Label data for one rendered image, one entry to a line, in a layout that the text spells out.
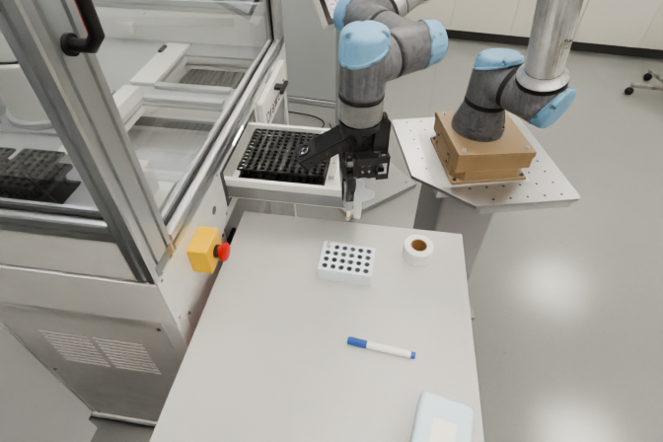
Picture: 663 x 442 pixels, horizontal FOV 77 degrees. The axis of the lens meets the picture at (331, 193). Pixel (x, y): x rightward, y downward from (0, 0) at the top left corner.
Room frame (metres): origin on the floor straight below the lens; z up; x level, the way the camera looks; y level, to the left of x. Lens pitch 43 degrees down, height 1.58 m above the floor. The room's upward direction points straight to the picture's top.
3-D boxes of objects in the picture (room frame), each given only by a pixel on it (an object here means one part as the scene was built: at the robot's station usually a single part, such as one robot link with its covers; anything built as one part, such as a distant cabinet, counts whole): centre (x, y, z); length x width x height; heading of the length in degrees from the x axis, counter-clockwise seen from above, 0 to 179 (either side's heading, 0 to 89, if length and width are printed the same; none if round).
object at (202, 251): (0.57, 0.27, 0.88); 0.07 x 0.05 x 0.07; 172
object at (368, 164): (0.61, -0.06, 1.12); 0.09 x 0.08 x 0.12; 99
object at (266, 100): (1.21, 0.19, 0.87); 0.29 x 0.02 x 0.11; 172
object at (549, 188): (1.04, -0.45, 0.70); 0.45 x 0.44 x 0.12; 96
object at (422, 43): (0.68, -0.12, 1.28); 0.11 x 0.11 x 0.08; 35
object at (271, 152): (0.88, 0.12, 0.87); 0.22 x 0.18 x 0.06; 82
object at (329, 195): (0.88, 0.12, 0.86); 0.40 x 0.26 x 0.06; 82
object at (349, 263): (0.60, -0.04, 0.78); 0.12 x 0.08 x 0.04; 80
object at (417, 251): (0.64, -0.21, 0.78); 0.07 x 0.07 x 0.04
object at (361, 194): (0.59, -0.05, 1.01); 0.06 x 0.03 x 0.09; 99
